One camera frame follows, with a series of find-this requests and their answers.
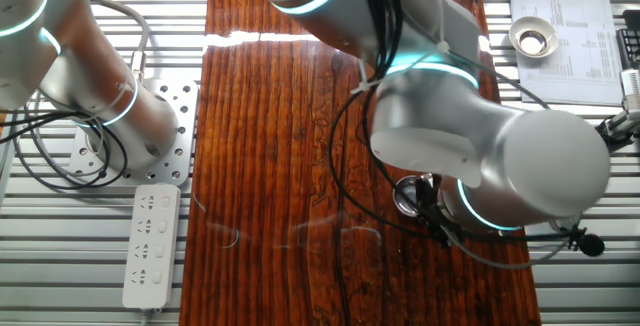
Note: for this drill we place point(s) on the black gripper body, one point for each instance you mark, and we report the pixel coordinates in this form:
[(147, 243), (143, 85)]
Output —
[(440, 231)]

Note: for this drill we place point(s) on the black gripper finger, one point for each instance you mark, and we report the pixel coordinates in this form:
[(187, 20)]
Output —
[(426, 191)]

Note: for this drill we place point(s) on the small round steel plate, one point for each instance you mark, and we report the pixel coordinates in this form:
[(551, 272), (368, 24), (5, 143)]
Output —
[(406, 197), (534, 41)]

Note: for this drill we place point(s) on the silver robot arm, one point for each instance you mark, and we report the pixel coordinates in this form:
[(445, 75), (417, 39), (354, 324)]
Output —
[(450, 116)]

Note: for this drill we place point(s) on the wood grain table board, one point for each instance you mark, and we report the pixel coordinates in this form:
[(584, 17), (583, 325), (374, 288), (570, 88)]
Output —
[(280, 191)]

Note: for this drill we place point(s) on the black round knob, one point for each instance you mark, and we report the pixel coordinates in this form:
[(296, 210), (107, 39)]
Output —
[(591, 245)]

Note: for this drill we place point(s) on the printed paper sheet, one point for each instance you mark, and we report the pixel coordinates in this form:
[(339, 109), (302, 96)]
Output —
[(585, 76)]

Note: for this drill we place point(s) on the black keyboard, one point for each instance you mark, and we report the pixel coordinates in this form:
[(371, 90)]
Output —
[(631, 48)]

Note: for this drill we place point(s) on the white power strip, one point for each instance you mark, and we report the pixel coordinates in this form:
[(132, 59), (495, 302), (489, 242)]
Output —
[(152, 246)]

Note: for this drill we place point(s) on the silver camera on bracket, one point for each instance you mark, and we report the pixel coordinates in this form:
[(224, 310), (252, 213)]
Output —
[(631, 91)]

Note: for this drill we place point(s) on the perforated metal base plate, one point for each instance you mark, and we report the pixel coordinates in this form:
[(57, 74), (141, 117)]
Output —
[(180, 116)]

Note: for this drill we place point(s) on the aluminium frame post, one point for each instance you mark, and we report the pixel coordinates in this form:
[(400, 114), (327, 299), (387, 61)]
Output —
[(5, 176)]

